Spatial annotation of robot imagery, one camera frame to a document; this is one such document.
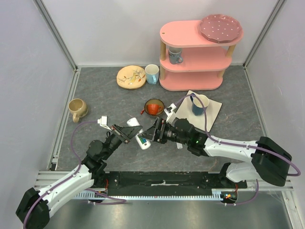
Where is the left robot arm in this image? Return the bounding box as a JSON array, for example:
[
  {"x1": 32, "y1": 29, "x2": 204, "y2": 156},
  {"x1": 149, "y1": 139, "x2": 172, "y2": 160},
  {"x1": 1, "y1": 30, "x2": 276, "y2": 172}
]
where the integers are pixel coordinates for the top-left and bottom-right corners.
[{"x1": 16, "y1": 125, "x2": 142, "y2": 229}]

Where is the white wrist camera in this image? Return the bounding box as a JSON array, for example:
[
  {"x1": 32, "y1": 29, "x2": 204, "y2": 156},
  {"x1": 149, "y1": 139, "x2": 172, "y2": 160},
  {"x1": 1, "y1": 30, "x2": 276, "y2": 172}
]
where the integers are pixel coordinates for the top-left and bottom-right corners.
[
  {"x1": 164, "y1": 103, "x2": 177, "y2": 124},
  {"x1": 97, "y1": 115, "x2": 111, "y2": 130}
]

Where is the white battery cover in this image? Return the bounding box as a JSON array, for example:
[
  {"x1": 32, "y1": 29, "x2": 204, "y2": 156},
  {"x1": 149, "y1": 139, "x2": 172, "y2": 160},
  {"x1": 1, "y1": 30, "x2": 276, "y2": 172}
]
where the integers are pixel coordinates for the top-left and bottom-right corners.
[{"x1": 176, "y1": 143, "x2": 183, "y2": 149}]

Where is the light blue mug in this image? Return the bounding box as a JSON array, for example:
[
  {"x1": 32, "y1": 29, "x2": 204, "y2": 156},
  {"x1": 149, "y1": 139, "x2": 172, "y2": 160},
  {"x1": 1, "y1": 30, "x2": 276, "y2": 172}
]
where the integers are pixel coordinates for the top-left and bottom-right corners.
[{"x1": 145, "y1": 64, "x2": 159, "y2": 84}]

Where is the pink three-tier shelf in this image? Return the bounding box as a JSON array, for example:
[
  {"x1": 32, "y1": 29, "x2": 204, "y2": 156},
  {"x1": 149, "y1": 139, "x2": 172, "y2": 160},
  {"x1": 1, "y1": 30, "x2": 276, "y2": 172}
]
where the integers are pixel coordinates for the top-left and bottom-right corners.
[{"x1": 159, "y1": 20, "x2": 244, "y2": 91}]

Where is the grey mug on shelf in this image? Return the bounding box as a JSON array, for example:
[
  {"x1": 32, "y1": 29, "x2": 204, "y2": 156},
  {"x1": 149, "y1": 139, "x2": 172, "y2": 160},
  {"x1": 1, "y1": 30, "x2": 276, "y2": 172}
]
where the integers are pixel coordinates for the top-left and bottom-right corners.
[{"x1": 168, "y1": 47, "x2": 183, "y2": 64}]

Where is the dark blue mug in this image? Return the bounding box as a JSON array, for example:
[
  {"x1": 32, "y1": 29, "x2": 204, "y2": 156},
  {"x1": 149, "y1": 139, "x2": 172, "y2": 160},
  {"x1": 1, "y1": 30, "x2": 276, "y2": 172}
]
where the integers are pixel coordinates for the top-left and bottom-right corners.
[{"x1": 190, "y1": 93, "x2": 210, "y2": 116}]

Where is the white square plate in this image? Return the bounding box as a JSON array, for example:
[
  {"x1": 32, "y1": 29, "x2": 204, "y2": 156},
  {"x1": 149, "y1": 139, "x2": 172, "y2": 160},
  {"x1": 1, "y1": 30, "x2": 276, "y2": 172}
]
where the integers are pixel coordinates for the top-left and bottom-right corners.
[{"x1": 176, "y1": 90, "x2": 222, "y2": 132}]

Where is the white cable duct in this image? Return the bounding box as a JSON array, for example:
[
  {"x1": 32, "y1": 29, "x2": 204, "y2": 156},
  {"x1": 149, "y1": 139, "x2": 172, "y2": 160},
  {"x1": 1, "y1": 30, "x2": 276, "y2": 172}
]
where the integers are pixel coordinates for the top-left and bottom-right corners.
[{"x1": 76, "y1": 188, "x2": 236, "y2": 201}]

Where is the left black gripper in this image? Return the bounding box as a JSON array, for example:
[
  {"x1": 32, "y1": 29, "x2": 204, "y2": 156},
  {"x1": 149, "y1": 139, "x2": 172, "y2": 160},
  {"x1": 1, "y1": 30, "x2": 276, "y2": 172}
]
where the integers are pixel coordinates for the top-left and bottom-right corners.
[{"x1": 102, "y1": 123, "x2": 142, "y2": 160}]

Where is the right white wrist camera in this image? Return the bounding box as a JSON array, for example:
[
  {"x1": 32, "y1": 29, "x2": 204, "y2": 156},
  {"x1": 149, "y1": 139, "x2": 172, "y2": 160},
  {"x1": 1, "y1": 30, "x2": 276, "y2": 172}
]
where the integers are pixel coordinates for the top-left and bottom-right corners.
[{"x1": 164, "y1": 103, "x2": 177, "y2": 124}]

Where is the yellow floral plate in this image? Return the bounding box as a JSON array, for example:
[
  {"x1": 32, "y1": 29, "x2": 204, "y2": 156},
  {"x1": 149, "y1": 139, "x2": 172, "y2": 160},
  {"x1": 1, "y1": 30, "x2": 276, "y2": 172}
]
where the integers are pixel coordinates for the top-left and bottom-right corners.
[{"x1": 116, "y1": 65, "x2": 146, "y2": 90}]

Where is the orange cup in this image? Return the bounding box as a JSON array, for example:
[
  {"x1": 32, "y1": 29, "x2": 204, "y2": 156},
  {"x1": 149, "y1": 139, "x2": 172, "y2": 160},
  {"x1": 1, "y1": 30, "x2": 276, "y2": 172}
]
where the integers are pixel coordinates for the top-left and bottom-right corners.
[{"x1": 147, "y1": 104, "x2": 163, "y2": 115}]

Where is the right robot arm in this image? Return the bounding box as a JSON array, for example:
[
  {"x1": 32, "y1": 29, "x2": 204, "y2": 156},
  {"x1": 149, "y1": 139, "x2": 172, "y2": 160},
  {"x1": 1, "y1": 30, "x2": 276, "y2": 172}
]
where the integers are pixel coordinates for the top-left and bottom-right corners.
[{"x1": 140, "y1": 118, "x2": 292, "y2": 188}]

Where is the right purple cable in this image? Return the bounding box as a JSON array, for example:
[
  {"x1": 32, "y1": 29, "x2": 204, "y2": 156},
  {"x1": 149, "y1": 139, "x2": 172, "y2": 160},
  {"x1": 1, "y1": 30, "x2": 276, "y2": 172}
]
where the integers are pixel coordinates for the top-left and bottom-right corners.
[{"x1": 173, "y1": 94, "x2": 301, "y2": 206}]

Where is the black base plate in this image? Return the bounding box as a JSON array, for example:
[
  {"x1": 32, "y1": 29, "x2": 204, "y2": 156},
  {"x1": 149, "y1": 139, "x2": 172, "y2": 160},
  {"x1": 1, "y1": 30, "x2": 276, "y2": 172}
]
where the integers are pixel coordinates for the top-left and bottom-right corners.
[{"x1": 91, "y1": 171, "x2": 247, "y2": 197}]

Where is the white remote control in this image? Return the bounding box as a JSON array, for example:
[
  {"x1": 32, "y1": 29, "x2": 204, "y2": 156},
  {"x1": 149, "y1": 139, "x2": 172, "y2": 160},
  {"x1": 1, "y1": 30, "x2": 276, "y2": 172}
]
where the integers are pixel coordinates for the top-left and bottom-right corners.
[{"x1": 126, "y1": 117, "x2": 151, "y2": 150}]

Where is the beige ceramic mug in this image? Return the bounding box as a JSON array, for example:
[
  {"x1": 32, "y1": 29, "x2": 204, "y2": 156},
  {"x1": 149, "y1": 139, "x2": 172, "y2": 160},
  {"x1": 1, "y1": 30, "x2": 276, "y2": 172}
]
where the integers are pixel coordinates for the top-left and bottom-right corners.
[{"x1": 68, "y1": 98, "x2": 88, "y2": 123}]

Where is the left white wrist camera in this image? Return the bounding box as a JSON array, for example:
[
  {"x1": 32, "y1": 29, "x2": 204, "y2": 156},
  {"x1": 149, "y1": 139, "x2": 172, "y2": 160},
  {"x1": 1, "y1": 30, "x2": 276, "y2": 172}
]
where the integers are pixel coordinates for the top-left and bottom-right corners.
[{"x1": 97, "y1": 115, "x2": 111, "y2": 130}]

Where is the pink polka dot plate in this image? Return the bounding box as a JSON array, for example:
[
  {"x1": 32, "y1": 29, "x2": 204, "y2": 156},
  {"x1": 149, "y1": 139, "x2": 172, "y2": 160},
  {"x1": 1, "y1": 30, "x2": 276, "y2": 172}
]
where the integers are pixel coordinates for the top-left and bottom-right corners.
[{"x1": 199, "y1": 14, "x2": 243, "y2": 43}]

